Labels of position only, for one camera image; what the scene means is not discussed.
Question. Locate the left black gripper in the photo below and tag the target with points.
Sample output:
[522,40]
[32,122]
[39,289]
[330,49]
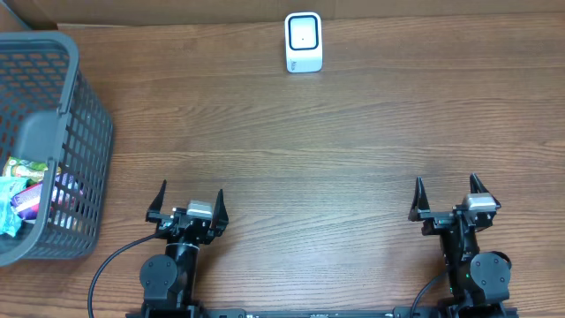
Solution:
[182,222]

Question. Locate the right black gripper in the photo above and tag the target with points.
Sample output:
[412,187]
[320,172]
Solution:
[437,219]

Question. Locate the green yellow snack packet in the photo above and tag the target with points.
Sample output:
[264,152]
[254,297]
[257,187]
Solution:
[20,168]

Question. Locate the purple Carefree pad pack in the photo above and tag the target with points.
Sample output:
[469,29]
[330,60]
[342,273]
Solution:
[26,203]

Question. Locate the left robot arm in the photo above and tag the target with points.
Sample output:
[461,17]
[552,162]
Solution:
[168,279]

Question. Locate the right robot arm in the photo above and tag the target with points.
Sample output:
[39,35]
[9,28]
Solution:
[478,282]

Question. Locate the white barcode scanner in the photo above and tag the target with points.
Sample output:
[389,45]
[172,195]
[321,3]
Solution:
[303,42]

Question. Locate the grey plastic basket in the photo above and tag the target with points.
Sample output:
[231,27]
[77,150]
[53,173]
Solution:
[50,114]

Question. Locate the teal plastic packet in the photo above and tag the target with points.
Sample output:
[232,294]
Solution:
[10,220]

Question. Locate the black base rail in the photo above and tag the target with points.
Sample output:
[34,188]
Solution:
[318,313]

